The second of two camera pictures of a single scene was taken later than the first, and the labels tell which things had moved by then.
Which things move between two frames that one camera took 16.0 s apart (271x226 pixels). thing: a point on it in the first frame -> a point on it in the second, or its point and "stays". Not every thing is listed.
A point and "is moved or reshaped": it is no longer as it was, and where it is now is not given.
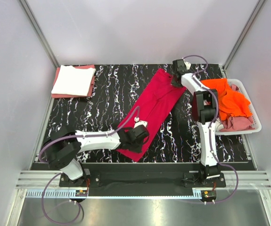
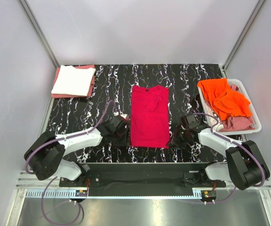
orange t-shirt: (230, 103) stays
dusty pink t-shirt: (231, 123) stays
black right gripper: (174, 83) -> (174, 141)
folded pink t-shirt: (91, 89) stays
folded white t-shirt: (72, 81) stays
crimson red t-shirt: (155, 110) is moved or reshaped
